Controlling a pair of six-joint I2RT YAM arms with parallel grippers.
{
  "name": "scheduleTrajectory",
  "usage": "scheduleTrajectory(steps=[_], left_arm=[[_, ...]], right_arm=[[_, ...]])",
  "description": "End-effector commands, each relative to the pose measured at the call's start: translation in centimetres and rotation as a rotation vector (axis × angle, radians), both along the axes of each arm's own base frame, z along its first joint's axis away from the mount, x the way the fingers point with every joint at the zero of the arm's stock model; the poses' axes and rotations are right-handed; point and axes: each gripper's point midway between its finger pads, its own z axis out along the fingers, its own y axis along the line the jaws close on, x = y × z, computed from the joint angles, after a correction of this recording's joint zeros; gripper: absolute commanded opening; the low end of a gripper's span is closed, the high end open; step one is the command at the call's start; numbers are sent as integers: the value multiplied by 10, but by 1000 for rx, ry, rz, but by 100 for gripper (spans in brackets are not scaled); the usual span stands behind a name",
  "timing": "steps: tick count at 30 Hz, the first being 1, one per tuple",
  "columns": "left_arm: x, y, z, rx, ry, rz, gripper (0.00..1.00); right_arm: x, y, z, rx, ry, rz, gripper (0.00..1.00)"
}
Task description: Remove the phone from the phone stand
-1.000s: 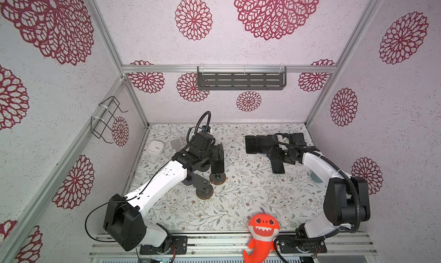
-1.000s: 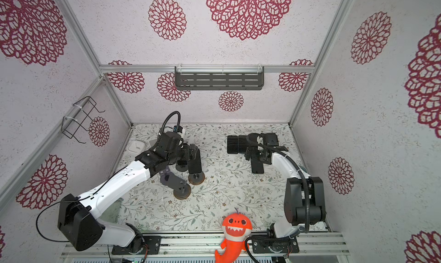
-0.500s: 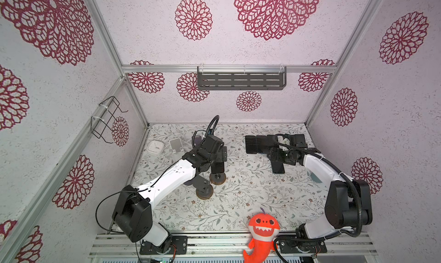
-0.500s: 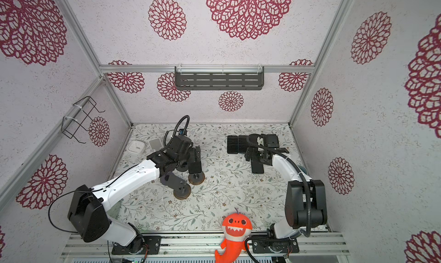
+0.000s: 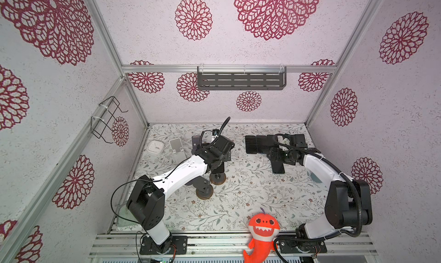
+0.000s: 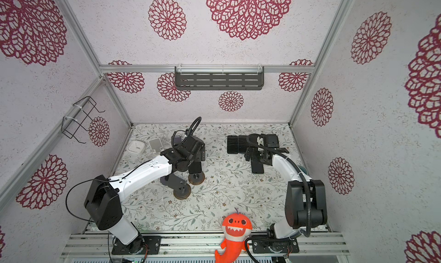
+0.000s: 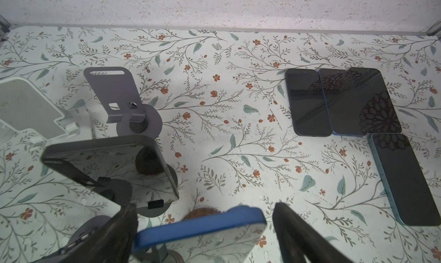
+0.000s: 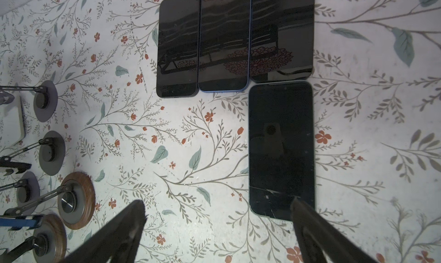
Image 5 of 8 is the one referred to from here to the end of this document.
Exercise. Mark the red shark plush toy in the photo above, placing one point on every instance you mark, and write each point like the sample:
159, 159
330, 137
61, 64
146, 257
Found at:
264, 228

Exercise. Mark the middle round stand base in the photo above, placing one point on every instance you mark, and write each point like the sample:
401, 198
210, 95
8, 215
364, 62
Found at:
217, 178

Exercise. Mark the black smartphone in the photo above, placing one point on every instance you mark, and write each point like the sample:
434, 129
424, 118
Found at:
251, 145

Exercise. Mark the white empty phone stand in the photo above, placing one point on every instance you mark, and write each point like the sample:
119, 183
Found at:
178, 151

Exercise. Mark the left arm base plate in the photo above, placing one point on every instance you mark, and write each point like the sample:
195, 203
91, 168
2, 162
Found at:
173, 245

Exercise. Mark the front round stand base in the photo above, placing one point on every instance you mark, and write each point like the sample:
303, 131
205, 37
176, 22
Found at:
205, 193

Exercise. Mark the round stand base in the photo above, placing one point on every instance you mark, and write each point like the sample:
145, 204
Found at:
217, 178
205, 193

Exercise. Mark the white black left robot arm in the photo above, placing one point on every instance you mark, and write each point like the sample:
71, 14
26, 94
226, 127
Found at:
147, 201

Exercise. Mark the black wire wall rack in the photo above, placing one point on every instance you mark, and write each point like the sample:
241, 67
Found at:
102, 122

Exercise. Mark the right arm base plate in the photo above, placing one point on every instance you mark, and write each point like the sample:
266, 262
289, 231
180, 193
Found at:
290, 244

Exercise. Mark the white earbuds case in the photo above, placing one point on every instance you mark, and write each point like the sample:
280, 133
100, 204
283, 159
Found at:
155, 147

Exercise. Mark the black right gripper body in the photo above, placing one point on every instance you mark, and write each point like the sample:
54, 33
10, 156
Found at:
263, 144

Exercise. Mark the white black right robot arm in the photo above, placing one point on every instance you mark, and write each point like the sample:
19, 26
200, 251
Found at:
348, 206

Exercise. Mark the grey wall shelf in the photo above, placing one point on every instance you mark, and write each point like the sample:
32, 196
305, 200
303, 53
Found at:
241, 81

